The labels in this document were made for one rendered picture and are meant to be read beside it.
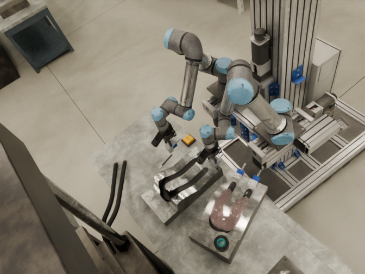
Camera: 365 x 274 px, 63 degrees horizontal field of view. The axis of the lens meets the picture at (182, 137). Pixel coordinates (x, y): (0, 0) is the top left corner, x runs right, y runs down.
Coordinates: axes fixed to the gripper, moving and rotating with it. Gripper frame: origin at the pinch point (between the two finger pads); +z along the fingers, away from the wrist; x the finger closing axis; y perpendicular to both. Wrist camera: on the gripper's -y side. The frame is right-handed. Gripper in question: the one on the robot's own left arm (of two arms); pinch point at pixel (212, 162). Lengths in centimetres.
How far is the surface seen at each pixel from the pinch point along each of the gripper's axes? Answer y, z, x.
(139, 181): -42, 10, 33
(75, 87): -20, 90, 281
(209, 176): -7.2, 1.7, -5.4
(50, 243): -70, -110, -47
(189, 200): -27.0, 4.2, -6.9
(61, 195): -74, -64, 2
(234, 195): -5.4, 3.2, -25.5
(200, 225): -33.1, -0.5, -25.4
